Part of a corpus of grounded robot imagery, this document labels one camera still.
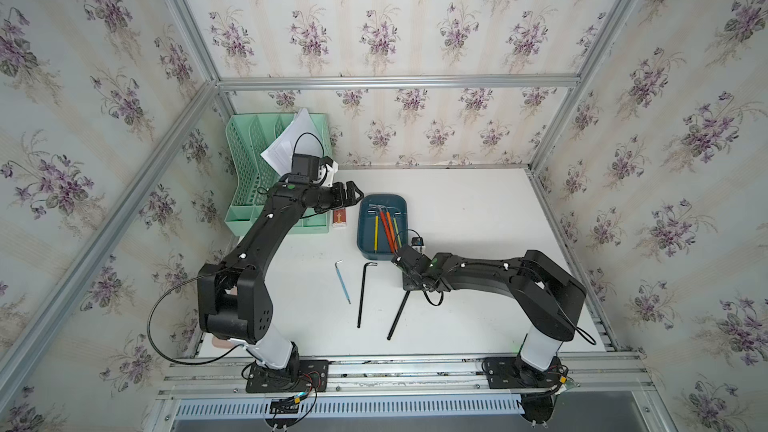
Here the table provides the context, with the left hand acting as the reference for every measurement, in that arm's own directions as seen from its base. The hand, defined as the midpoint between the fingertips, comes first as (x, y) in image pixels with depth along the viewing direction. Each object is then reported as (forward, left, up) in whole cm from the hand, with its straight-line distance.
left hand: (353, 198), depth 84 cm
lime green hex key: (+3, -13, -20) cm, 24 cm away
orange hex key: (+3, -12, -20) cm, 23 cm away
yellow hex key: (+1, -7, -19) cm, 21 cm away
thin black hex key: (-18, -3, -21) cm, 28 cm away
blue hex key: (-16, +4, -21) cm, 27 cm away
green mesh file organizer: (+26, +42, -19) cm, 53 cm away
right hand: (-16, -19, -22) cm, 33 cm away
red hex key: (+2, -10, -20) cm, 23 cm away
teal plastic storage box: (+10, -3, -19) cm, 22 cm away
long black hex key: (-26, -13, -21) cm, 36 cm away
